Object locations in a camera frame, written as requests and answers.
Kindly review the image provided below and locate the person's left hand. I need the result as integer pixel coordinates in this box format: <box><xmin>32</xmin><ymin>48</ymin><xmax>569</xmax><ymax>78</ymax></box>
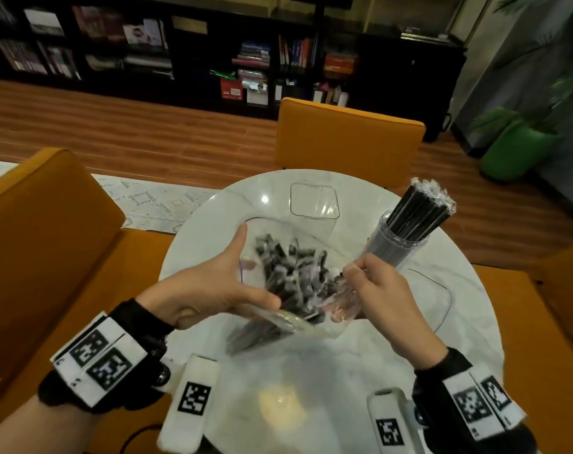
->
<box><xmin>135</xmin><ymin>224</ymin><xmax>283</xmax><ymax>330</ymax></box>

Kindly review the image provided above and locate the person's right hand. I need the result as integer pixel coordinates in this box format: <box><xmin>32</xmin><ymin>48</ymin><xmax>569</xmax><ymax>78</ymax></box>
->
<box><xmin>341</xmin><ymin>253</ymin><xmax>449</xmax><ymax>371</ymax></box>

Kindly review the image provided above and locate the clear zip bag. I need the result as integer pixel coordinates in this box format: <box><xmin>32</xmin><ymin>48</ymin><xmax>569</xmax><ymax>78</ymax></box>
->
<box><xmin>225</xmin><ymin>216</ymin><xmax>363</xmax><ymax>356</ymax></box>
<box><xmin>399</xmin><ymin>267</ymin><xmax>454</xmax><ymax>337</ymax></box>

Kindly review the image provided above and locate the round clear cup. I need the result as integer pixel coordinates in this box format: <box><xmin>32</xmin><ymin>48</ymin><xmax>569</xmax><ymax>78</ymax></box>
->
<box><xmin>362</xmin><ymin>210</ymin><xmax>430</xmax><ymax>271</ymax></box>

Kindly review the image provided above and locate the bundle of black straws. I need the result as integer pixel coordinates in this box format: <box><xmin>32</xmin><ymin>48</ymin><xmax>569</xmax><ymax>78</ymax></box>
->
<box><xmin>364</xmin><ymin>178</ymin><xmax>457</xmax><ymax>268</ymax></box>

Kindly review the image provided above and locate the square transparent container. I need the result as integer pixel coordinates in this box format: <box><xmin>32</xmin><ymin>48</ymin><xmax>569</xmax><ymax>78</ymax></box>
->
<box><xmin>290</xmin><ymin>182</ymin><xmax>341</xmax><ymax>233</ymax></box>

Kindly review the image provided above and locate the person's left forearm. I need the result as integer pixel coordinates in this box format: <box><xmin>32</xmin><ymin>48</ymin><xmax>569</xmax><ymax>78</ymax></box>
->
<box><xmin>0</xmin><ymin>394</ymin><xmax>104</xmax><ymax>454</ymax></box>

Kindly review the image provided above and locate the pale patterned rug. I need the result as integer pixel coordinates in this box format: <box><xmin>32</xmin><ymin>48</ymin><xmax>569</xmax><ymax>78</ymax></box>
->
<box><xmin>0</xmin><ymin>159</ymin><xmax>220</xmax><ymax>235</ymax></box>

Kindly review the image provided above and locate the left black marker wristband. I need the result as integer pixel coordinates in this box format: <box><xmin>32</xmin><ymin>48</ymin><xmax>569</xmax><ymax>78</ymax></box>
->
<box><xmin>37</xmin><ymin>298</ymin><xmax>175</xmax><ymax>414</ymax></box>

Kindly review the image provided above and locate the black marker wristband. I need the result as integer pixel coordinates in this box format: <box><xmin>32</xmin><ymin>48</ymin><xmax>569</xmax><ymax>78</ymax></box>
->
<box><xmin>411</xmin><ymin>347</ymin><xmax>538</xmax><ymax>454</ymax></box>
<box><xmin>37</xmin><ymin>298</ymin><xmax>175</xmax><ymax>414</ymax></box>

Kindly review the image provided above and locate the right black marker wristband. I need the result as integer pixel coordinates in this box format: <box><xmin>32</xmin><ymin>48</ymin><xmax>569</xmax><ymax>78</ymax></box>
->
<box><xmin>411</xmin><ymin>347</ymin><xmax>538</xmax><ymax>454</ymax></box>

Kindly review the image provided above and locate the orange upholstered chair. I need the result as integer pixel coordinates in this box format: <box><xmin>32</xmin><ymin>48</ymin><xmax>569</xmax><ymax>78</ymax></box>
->
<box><xmin>0</xmin><ymin>147</ymin><xmax>175</xmax><ymax>454</ymax></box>
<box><xmin>273</xmin><ymin>97</ymin><xmax>427</xmax><ymax>190</ymax></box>
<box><xmin>473</xmin><ymin>238</ymin><xmax>573</xmax><ymax>454</ymax></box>

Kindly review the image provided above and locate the green plant pot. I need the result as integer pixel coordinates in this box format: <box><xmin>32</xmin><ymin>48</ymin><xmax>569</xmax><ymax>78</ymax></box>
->
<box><xmin>479</xmin><ymin>120</ymin><xmax>563</xmax><ymax>183</ymax></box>

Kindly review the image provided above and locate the red box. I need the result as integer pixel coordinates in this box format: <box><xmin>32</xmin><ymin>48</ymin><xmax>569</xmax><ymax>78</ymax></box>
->
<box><xmin>220</xmin><ymin>79</ymin><xmax>244</xmax><ymax>101</ymax></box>

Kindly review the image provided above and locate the white storage box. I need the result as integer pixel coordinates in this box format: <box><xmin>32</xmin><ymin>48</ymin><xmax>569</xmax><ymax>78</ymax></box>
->
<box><xmin>246</xmin><ymin>82</ymin><xmax>268</xmax><ymax>107</ymax></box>

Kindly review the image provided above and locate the long black bookshelf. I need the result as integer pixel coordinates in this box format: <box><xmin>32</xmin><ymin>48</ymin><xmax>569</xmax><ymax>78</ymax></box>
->
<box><xmin>0</xmin><ymin>0</ymin><xmax>468</xmax><ymax>143</ymax></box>

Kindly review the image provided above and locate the stack of flat books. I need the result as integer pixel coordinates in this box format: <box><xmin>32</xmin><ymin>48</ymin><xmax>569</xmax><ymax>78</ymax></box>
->
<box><xmin>231</xmin><ymin>41</ymin><xmax>271</xmax><ymax>69</ymax></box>

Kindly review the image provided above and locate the stack of orange books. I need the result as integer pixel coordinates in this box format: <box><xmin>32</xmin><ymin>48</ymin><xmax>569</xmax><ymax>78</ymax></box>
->
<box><xmin>323</xmin><ymin>52</ymin><xmax>357</xmax><ymax>76</ymax></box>

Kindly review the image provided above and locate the row of upright books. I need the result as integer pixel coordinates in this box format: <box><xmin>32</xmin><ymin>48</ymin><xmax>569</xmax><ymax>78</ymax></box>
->
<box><xmin>278</xmin><ymin>35</ymin><xmax>315</xmax><ymax>69</ymax></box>

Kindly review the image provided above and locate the magazine with face cover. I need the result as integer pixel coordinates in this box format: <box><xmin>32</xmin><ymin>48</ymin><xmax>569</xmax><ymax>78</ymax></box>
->
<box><xmin>123</xmin><ymin>18</ymin><xmax>168</xmax><ymax>49</ymax></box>

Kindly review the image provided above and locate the stack of dark books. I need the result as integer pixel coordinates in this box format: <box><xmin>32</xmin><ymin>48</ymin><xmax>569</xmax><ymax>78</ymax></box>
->
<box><xmin>399</xmin><ymin>26</ymin><xmax>450</xmax><ymax>43</ymax></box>

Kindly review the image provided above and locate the green palm plant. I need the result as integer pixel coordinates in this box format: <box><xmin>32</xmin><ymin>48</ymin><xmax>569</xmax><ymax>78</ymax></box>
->
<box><xmin>471</xmin><ymin>0</ymin><xmax>573</xmax><ymax>139</ymax></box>

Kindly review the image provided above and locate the white cover magazine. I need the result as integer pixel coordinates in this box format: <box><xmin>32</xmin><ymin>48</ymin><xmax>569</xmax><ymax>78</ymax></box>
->
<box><xmin>23</xmin><ymin>8</ymin><xmax>65</xmax><ymax>37</ymax></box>

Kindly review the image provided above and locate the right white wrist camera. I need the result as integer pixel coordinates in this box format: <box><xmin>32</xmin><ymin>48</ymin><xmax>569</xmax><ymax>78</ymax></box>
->
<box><xmin>367</xmin><ymin>387</ymin><xmax>425</xmax><ymax>454</ymax></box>

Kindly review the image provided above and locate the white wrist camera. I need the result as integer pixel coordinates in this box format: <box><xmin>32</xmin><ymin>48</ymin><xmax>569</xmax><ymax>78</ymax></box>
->
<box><xmin>156</xmin><ymin>354</ymin><xmax>220</xmax><ymax>454</ymax></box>
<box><xmin>367</xmin><ymin>387</ymin><xmax>425</xmax><ymax>454</ymax></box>

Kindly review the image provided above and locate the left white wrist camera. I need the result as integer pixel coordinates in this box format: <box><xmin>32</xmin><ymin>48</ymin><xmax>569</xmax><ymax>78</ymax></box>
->
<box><xmin>156</xmin><ymin>354</ymin><xmax>220</xmax><ymax>454</ymax></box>

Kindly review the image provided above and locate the left black camera cable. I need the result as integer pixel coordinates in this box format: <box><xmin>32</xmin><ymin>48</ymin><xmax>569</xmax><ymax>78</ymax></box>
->
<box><xmin>119</xmin><ymin>422</ymin><xmax>164</xmax><ymax>454</ymax></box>

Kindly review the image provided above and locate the dark display shelf gold frame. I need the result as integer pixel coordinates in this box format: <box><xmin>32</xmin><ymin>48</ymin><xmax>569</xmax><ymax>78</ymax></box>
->
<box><xmin>362</xmin><ymin>0</ymin><xmax>496</xmax><ymax>44</ymax></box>

